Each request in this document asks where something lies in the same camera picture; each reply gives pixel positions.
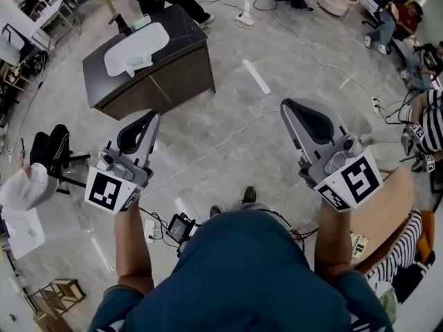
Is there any dark vanity cabinet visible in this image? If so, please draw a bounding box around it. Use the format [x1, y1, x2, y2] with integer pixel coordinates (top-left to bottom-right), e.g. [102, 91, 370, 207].
[82, 3, 217, 121]

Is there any person's teal shirt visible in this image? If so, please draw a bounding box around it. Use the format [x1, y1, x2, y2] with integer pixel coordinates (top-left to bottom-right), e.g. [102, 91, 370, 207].
[88, 210, 395, 332]

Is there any white table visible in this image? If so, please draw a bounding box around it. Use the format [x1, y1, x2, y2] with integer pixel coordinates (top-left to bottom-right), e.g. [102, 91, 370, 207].
[0, 0, 82, 53]

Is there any person's right forearm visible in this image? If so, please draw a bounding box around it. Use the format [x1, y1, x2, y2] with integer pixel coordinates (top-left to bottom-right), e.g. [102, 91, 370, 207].
[313, 197, 356, 284]

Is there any person's left forearm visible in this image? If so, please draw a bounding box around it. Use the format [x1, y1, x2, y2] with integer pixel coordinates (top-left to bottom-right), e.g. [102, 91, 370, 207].
[114, 204, 155, 295]

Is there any white soap dish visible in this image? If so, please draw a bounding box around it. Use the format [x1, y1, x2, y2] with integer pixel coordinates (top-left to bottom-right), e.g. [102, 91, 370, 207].
[125, 55, 154, 77]

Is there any black device with screen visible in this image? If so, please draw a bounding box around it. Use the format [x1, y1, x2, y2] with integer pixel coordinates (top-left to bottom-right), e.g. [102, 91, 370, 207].
[165, 212, 199, 247]

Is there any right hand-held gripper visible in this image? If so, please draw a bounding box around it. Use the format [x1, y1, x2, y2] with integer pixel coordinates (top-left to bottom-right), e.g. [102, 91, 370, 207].
[280, 98, 383, 214]

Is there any wooden shelf rack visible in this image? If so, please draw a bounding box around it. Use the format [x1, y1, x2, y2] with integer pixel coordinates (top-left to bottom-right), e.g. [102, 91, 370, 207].
[23, 277, 87, 323]

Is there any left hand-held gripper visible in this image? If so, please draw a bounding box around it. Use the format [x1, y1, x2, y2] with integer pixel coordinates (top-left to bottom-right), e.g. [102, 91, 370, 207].
[84, 111, 162, 214]

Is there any white sink basin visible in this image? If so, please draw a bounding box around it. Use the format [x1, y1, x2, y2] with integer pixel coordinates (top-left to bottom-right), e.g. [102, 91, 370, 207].
[103, 21, 171, 77]

